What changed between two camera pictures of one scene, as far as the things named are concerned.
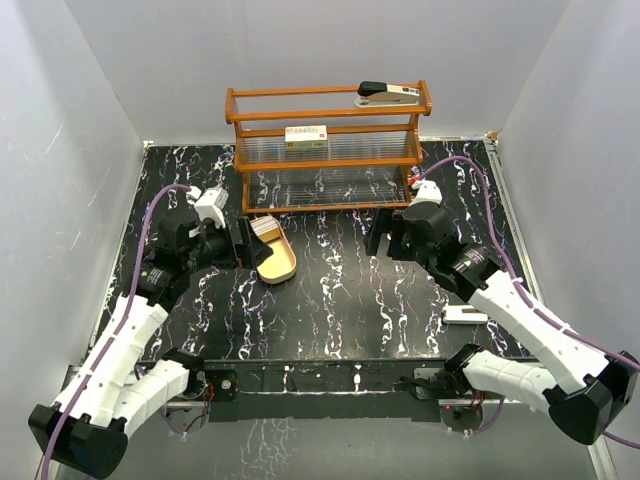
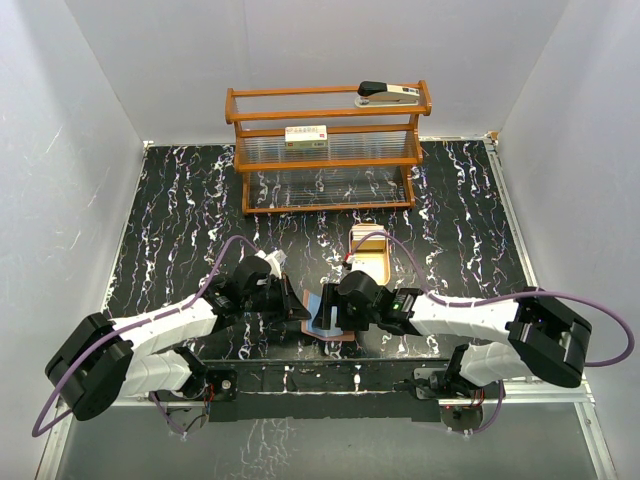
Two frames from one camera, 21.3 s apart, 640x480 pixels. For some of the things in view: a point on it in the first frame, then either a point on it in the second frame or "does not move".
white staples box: x=306 y=137 does not move
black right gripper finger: x=383 y=222 to x=330 y=297
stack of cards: x=266 y=227 to x=360 y=230
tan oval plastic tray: x=282 y=264 to x=372 y=256
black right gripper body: x=419 y=250 to x=352 y=319
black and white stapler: x=383 y=94 does not move
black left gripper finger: x=255 y=250 to x=295 y=308
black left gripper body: x=213 y=248 to x=269 y=300
